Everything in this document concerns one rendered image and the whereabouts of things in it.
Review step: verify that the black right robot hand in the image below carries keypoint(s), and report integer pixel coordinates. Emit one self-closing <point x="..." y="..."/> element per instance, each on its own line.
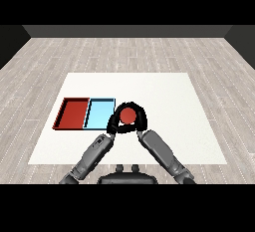
<point x="142" y="117"/>

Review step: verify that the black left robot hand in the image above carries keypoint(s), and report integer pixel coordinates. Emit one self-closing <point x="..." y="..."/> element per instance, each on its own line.
<point x="113" y="121"/>

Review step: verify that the small red can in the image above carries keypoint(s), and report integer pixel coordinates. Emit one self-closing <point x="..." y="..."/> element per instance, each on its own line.
<point x="127" y="115"/>

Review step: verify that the light blue open box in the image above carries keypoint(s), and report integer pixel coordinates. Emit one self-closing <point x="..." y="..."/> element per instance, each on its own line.
<point x="99" y="114"/>

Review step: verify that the red open box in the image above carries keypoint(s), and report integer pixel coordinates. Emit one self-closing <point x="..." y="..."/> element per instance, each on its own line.
<point x="71" y="113"/>

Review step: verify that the dark grey robot body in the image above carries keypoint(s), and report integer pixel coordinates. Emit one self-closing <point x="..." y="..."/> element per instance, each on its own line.
<point x="127" y="177"/>

